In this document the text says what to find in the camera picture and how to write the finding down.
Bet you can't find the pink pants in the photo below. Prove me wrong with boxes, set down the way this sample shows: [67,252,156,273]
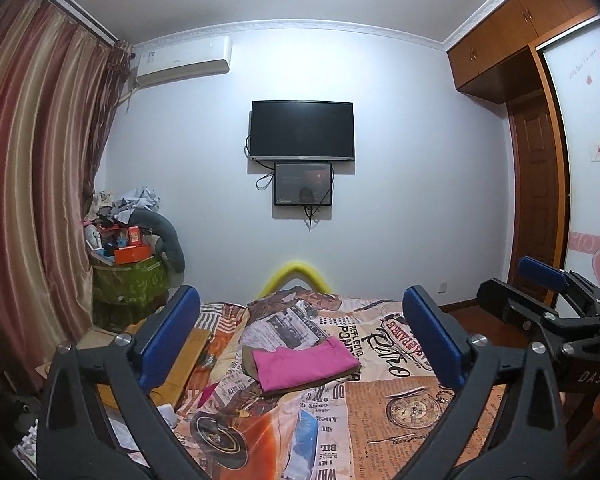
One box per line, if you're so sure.
[251,335,362,395]

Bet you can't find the wooden lap desk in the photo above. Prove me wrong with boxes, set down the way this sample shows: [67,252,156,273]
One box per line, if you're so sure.
[124,318,212,408]

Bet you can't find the wooden door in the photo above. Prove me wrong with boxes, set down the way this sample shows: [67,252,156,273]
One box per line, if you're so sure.
[506,90,560,306]

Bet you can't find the green storage basket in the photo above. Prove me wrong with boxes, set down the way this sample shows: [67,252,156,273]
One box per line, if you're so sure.
[93,256,169,333]

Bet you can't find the newspaper print bed cover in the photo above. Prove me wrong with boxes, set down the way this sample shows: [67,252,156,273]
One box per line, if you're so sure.
[97,286,512,480]

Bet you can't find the olive green folded pants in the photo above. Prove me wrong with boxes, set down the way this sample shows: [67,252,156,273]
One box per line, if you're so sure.
[240,343,362,399]

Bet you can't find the orange box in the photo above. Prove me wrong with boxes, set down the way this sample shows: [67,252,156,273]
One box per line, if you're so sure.
[114,245,152,266]

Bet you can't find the grey plush pillow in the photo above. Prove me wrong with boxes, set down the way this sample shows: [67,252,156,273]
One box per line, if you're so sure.
[130,208,186,274]

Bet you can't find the wooden overhead cabinet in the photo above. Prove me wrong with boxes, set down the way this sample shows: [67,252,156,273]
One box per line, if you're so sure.
[448,0,597,104]

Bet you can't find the white wardrobe sliding door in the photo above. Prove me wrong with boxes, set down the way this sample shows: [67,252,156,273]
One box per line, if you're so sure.
[538,16,600,286]

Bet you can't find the yellow bed footboard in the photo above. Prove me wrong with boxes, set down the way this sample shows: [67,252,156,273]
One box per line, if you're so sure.
[259,260,334,298]

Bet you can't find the striped red curtain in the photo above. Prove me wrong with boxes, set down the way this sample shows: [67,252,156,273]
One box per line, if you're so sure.
[0,0,131,389]

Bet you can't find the white air conditioner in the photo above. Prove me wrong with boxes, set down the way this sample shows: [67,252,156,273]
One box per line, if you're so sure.
[134,36,233,88]

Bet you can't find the small wall monitor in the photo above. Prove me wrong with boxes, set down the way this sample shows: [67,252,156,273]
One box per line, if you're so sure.
[273,162,332,207]

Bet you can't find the wall mounted television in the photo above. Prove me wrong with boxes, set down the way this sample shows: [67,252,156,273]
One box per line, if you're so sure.
[247,100,355,162]

